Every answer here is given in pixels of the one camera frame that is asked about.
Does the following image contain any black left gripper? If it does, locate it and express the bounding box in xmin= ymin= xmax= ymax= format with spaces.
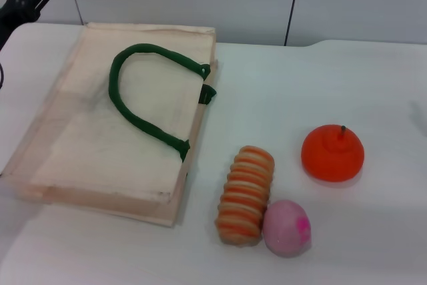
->
xmin=0 ymin=0 xmax=61 ymax=51

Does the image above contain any cream canvas handbag green handle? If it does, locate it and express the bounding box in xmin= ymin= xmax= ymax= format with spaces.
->
xmin=0 ymin=21 xmax=220 ymax=229

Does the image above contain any pink round pastry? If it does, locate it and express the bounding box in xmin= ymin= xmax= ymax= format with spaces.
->
xmin=262 ymin=199 xmax=313 ymax=258

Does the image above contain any thin dark vertical pole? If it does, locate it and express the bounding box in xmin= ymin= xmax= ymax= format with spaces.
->
xmin=284 ymin=0 xmax=304 ymax=47

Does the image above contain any orange striped bread roll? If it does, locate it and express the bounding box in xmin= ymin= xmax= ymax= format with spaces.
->
xmin=214 ymin=145 xmax=276 ymax=247

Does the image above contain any orange persimmon toy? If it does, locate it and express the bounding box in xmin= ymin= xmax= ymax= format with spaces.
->
xmin=301 ymin=123 xmax=366 ymax=183

